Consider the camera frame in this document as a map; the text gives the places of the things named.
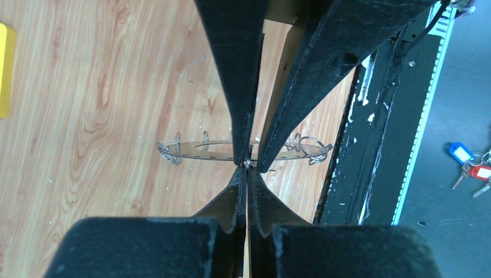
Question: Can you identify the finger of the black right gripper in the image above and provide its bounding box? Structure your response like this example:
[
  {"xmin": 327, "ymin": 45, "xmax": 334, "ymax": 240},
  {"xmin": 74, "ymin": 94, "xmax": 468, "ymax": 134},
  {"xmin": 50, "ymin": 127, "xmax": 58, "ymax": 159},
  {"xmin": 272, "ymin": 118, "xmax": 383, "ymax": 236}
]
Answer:
[
  {"xmin": 195, "ymin": 0, "xmax": 268, "ymax": 165},
  {"xmin": 257, "ymin": 1, "xmax": 433, "ymax": 173}
]

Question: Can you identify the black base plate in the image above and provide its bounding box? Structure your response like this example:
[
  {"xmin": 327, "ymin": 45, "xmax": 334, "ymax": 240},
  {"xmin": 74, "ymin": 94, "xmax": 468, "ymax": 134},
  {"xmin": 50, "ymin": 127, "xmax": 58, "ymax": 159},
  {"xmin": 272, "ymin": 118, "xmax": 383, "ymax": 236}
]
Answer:
[{"xmin": 313, "ymin": 9, "xmax": 441, "ymax": 225}]

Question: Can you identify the bunch of spare keys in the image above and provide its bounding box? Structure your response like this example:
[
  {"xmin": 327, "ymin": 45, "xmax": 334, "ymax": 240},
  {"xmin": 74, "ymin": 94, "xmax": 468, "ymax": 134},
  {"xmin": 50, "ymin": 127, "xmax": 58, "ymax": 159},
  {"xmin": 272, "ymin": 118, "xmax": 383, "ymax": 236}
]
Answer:
[{"xmin": 452, "ymin": 151, "xmax": 490, "ymax": 198}]

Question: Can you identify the yellow triangular toy frame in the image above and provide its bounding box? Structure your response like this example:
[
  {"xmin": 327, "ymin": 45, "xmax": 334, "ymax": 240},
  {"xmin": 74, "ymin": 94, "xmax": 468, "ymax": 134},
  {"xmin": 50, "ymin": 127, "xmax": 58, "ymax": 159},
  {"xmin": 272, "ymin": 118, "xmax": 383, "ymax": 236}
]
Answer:
[{"xmin": 1, "ymin": 23, "xmax": 16, "ymax": 119}]

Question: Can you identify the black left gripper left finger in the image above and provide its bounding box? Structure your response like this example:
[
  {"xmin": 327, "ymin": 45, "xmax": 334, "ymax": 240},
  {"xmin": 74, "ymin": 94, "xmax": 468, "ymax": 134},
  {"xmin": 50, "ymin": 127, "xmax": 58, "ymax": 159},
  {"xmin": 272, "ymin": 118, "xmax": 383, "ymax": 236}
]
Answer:
[{"xmin": 45, "ymin": 166, "xmax": 246, "ymax": 277}]

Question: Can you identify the red key tag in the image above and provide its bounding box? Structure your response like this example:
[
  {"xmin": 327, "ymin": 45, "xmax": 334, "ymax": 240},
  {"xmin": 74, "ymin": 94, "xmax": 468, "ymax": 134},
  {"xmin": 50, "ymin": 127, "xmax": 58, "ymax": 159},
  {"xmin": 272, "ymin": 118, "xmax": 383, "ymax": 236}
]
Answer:
[{"xmin": 470, "ymin": 165, "xmax": 491, "ymax": 181}]

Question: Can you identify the blue key tag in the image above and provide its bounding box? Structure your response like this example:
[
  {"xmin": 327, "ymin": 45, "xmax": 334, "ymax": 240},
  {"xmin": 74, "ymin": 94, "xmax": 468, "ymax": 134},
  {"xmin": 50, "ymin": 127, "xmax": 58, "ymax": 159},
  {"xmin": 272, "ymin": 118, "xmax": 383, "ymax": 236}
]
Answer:
[{"xmin": 449, "ymin": 142, "xmax": 474, "ymax": 165}]

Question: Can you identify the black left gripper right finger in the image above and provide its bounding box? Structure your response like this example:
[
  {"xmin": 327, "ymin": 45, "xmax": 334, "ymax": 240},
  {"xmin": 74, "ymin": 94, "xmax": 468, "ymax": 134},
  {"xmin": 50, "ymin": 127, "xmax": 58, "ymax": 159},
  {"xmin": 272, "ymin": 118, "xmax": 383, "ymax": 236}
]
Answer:
[{"xmin": 247, "ymin": 167, "xmax": 441, "ymax": 277}]

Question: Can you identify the white slotted cable duct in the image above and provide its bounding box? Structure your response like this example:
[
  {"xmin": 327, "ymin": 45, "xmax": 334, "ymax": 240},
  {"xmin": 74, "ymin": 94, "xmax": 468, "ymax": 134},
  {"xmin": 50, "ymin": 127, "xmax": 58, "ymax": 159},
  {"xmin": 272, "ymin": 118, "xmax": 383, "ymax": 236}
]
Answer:
[{"xmin": 391, "ymin": 6, "xmax": 457, "ymax": 225}]

